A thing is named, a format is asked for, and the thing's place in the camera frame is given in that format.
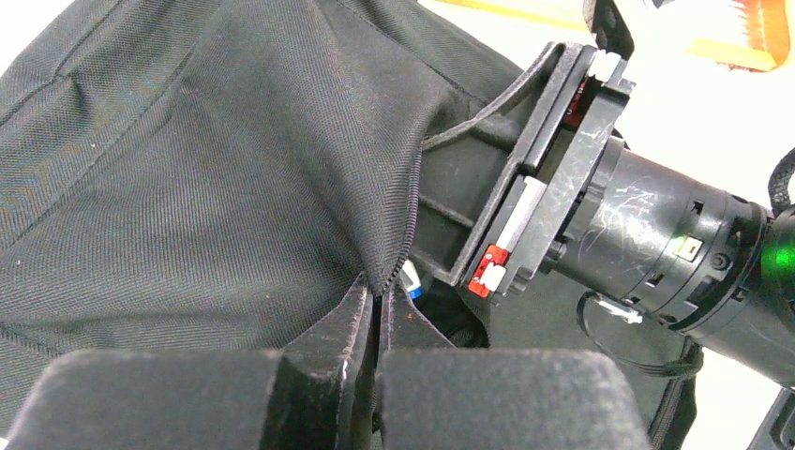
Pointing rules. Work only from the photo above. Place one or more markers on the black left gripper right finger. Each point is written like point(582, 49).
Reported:
point(436, 396)

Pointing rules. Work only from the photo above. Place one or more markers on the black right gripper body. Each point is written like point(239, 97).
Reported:
point(555, 157)

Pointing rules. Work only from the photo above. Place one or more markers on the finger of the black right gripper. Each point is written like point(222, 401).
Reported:
point(468, 170)

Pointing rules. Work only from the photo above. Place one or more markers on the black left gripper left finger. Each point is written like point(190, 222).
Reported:
point(315, 393)

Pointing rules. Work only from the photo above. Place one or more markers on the black student bag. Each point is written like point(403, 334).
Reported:
point(185, 176)

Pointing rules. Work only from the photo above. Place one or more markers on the blue white marker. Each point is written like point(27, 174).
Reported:
point(411, 280)

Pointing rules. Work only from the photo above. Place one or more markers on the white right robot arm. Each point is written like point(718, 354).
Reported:
point(654, 245)

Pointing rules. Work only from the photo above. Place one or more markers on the orange wooden shelf rack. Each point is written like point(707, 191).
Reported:
point(755, 36)

